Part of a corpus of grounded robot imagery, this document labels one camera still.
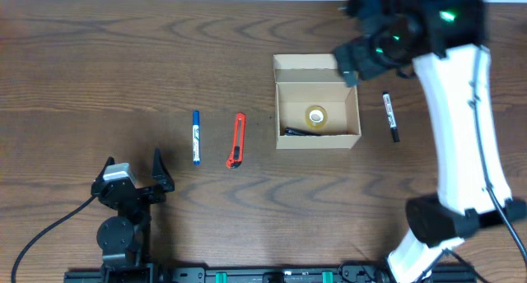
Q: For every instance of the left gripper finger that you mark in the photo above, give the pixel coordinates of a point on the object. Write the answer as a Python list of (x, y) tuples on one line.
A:
[(160, 173), (110, 161)]

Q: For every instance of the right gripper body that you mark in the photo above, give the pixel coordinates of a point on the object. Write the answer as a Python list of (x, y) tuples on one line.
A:
[(355, 60)]

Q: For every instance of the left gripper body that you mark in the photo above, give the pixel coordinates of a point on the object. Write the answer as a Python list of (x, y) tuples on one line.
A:
[(140, 193)]

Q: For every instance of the black whiteboard marker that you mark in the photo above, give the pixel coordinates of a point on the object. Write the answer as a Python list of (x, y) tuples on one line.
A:
[(390, 116)]

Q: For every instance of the yellow tape roll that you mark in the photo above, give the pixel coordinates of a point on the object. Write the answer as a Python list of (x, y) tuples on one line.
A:
[(316, 117)]

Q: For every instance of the red black stapler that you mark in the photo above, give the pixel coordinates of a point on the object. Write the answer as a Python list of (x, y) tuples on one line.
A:
[(300, 133)]

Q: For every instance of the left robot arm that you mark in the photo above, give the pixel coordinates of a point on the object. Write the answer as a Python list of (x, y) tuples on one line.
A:
[(125, 239)]

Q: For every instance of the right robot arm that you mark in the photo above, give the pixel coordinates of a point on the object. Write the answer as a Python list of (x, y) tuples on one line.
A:
[(444, 42)]

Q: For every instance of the blue whiteboard marker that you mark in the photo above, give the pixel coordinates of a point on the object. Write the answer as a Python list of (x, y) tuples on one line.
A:
[(196, 138)]

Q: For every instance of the red utility knife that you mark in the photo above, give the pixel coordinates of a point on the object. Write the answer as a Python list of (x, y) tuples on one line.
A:
[(237, 151)]

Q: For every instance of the open cardboard box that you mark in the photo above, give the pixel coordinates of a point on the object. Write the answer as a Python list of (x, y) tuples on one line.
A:
[(303, 80)]

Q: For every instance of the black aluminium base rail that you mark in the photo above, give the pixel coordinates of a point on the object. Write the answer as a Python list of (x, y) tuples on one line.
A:
[(348, 273)]

